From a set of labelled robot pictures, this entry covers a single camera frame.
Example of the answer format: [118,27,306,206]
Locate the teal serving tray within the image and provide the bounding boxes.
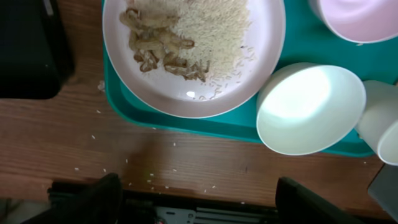
[104,1,397,143]

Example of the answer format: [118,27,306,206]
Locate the black bin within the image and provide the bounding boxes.
[0,0,75,100]

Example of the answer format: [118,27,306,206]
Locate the white bowl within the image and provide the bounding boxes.
[256,62,366,156]

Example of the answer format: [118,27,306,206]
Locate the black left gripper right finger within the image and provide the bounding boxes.
[275,177,363,224]

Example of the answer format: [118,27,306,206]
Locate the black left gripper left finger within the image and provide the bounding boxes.
[24,173,123,224]

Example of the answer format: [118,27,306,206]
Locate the small white cup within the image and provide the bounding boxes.
[355,80,397,166]

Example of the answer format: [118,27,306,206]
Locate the rice and meat leftovers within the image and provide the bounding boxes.
[118,0,251,95]

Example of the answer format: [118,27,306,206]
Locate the grey dishwasher rack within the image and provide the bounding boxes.
[368,164,398,222]

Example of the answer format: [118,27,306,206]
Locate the pink plate with food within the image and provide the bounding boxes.
[102,0,286,118]

